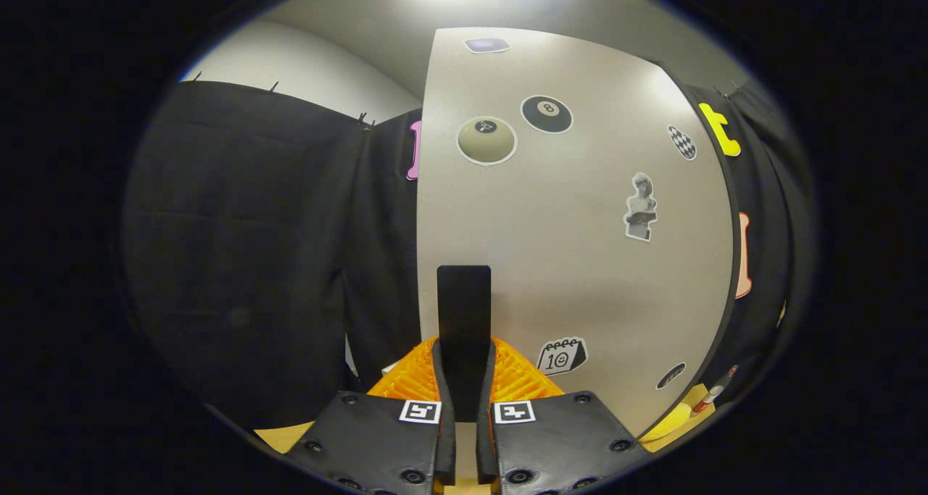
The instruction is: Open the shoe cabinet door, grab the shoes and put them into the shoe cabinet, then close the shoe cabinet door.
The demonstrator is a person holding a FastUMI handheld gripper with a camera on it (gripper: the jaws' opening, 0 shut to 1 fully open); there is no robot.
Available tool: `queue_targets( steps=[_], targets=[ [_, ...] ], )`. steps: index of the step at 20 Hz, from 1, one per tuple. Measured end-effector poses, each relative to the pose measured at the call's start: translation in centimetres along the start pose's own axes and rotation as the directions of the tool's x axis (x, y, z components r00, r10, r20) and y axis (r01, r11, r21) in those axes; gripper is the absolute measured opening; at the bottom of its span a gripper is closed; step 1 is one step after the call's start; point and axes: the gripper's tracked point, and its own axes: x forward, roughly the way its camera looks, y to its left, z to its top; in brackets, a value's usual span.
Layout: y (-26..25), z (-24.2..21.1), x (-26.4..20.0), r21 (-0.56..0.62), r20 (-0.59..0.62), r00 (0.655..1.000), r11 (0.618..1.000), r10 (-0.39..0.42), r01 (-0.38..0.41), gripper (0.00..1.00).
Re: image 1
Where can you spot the red and white marker pen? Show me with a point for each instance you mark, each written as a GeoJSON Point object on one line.
{"type": "Point", "coordinates": [714, 391]}

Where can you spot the beige shoe cabinet door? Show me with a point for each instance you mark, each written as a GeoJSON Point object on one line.
{"type": "Point", "coordinates": [565, 277]}

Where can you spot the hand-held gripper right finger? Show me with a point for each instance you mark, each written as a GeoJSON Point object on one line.
{"type": "Point", "coordinates": [565, 437]}

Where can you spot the yellow plush toy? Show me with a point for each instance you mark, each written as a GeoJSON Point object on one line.
{"type": "Point", "coordinates": [663, 426]}

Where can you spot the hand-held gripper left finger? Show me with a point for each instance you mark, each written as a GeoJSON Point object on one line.
{"type": "Point", "coordinates": [362, 437]}

